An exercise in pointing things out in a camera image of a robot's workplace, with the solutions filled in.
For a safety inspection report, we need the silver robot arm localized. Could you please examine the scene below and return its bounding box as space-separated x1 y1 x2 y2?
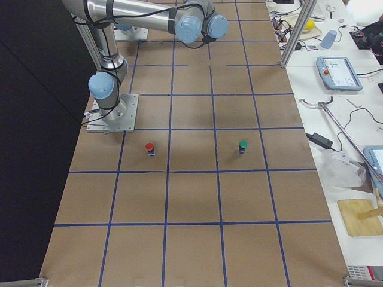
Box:
107 1 229 50
63 1 139 132

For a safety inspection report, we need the red push button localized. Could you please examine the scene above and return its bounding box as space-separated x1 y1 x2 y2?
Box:
145 142 156 157

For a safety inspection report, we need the green push button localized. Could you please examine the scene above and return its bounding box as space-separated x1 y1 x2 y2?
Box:
238 140 248 154

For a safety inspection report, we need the black power adapter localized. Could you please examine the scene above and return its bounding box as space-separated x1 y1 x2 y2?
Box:
306 133 333 149

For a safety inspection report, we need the metal reacher rod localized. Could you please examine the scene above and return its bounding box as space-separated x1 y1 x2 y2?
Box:
299 96 383 183

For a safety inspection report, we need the clear plastic bag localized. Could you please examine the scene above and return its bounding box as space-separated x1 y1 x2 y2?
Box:
319 150 366 188

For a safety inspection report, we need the blue teach pendant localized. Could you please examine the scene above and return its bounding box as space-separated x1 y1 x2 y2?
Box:
316 56 363 91
363 145 382 176

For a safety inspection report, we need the yellow lemon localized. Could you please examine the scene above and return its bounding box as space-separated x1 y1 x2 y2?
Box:
304 20 315 31

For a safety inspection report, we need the blue plastic cup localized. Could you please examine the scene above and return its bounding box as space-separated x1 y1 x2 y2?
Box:
320 30 338 50

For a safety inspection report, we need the wooden cutting board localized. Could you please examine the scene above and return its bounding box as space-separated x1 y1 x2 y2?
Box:
337 199 382 237

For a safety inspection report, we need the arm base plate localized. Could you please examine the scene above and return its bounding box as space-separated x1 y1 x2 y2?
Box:
114 27 148 42
86 94 139 132

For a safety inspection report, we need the aluminium frame post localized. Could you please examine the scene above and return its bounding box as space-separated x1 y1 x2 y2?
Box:
281 0 317 68

